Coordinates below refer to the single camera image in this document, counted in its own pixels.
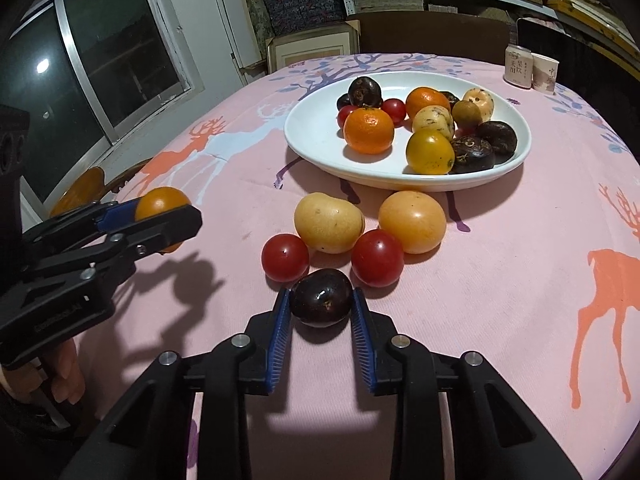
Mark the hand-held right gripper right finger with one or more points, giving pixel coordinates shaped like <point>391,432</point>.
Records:
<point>360,340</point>

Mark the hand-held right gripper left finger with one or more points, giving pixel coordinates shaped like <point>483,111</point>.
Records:
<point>280,340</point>

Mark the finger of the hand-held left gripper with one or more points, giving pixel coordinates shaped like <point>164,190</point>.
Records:
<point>117,215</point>
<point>170,227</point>

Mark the orange yellow tomato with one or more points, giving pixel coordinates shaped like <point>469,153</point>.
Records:
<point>160,202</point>
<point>430,152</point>

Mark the dark purple plum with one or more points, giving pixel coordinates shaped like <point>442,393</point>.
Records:
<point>320,297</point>

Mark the white oval plate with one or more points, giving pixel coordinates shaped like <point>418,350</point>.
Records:
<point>320,145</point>

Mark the person's left forearm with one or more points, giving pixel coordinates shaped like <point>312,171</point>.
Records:
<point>20,440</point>

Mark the person's left hand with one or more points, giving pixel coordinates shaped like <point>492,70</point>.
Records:
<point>65,375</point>

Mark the wooden chair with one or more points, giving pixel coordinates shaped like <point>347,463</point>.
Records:
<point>80,185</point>

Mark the large orange yellow fruit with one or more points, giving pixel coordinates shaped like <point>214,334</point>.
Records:
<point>412,222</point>

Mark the sliding glass window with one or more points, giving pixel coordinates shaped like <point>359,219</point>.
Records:
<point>120,50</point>

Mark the orange tangerine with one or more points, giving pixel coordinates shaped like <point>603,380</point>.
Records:
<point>425,100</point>
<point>368,130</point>

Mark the dark brown water chestnut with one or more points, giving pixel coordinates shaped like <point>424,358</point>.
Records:
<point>499,136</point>
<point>472,154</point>
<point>365,90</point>
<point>451,98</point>

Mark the olive yellow round fruit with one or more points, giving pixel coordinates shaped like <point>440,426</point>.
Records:
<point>467,114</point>

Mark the brown board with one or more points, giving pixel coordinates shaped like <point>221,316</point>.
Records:
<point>430,35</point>

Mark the pink drink can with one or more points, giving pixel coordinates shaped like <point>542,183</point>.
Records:
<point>517,65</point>

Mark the white paper cup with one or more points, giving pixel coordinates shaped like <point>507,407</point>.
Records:
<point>544,72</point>

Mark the black board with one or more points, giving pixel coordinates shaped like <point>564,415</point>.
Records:
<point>585,60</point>

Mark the cardboard box with frame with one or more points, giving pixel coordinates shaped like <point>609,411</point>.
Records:
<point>310,47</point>

